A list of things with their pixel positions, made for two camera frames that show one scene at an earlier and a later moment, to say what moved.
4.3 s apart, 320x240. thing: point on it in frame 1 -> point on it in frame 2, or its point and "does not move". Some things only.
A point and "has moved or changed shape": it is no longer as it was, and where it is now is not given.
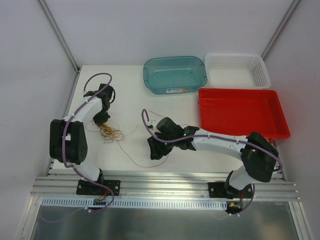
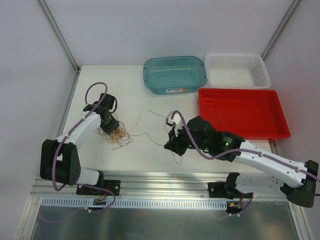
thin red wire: x=136 y=163 -> x=157 y=143
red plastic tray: x=241 y=112 does not move
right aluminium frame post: x=285 y=19 does not move
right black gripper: x=158 y=148 -> x=175 y=144
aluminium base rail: x=63 y=184 does not move
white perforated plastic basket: x=239 y=71 does not move
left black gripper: x=100 y=118 -> x=111 y=125
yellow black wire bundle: x=110 y=131 has moved or changed shape
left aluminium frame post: x=47 y=12 does not move
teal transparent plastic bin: x=174 y=74 does not move
